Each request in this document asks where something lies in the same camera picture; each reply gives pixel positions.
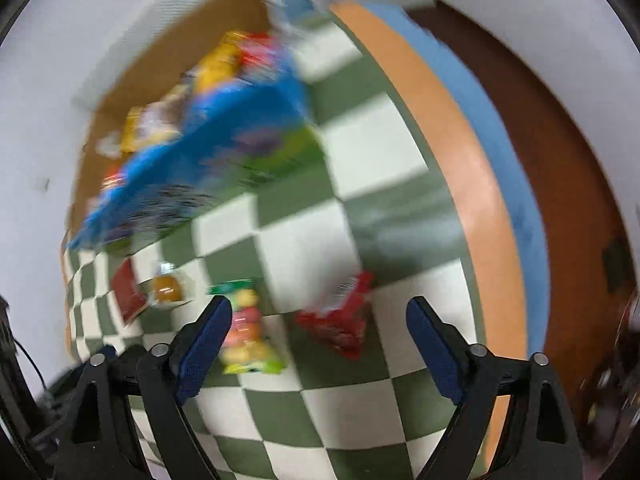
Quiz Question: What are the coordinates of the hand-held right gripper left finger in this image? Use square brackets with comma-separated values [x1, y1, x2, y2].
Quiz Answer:
[50, 295, 234, 480]

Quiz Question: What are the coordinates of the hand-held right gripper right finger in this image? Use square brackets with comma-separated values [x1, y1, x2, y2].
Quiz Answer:
[406, 296, 584, 480]

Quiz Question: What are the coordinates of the colourful candy balls packet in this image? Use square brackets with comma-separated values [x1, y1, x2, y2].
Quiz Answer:
[207, 279, 286, 376]

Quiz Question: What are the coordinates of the brown round snack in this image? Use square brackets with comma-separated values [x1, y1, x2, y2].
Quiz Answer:
[149, 262, 194, 309]

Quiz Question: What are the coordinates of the dark red snack packet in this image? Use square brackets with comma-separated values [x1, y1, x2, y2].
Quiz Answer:
[110, 259, 149, 324]

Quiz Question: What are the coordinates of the red triangular snack packet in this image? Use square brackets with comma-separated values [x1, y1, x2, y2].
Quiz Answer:
[294, 272, 374, 361]

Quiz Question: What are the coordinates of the cardboard box blue print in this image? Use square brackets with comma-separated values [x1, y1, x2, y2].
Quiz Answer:
[66, 0, 324, 257]

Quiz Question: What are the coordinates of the green white checkered mat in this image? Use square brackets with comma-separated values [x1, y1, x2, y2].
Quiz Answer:
[59, 0, 530, 480]

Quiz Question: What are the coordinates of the blue bed sheet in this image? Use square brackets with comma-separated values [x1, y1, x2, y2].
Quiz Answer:
[359, 2, 552, 366]

